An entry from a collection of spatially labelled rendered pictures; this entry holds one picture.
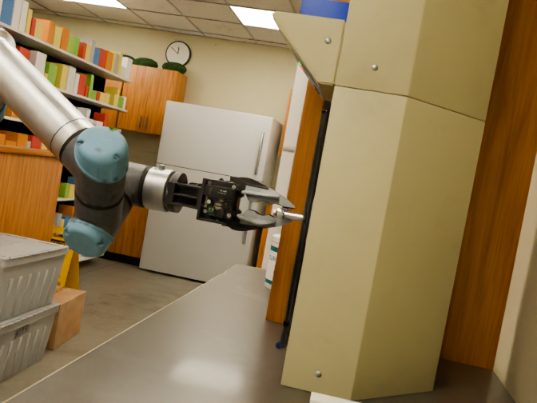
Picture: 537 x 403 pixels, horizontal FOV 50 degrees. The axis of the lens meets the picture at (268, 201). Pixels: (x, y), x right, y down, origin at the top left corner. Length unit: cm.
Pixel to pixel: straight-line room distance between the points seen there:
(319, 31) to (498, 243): 61
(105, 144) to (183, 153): 522
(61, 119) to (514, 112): 88
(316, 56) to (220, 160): 508
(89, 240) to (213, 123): 510
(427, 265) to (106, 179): 52
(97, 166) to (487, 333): 86
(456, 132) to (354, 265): 28
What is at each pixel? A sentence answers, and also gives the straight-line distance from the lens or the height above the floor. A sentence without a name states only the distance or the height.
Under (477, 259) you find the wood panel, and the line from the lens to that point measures 129.
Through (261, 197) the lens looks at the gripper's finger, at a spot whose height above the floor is 122.
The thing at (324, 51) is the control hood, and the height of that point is 146.
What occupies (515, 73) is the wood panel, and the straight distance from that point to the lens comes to 132.
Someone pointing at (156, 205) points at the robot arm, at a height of 117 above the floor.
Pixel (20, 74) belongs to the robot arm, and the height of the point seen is 135.
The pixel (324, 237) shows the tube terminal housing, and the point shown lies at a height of 118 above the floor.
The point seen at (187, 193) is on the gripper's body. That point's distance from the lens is 99.
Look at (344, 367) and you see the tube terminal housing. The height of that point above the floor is 99.
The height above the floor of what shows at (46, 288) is 43.
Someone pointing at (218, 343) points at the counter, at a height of 94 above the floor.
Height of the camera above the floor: 127
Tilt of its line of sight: 3 degrees down
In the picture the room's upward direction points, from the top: 10 degrees clockwise
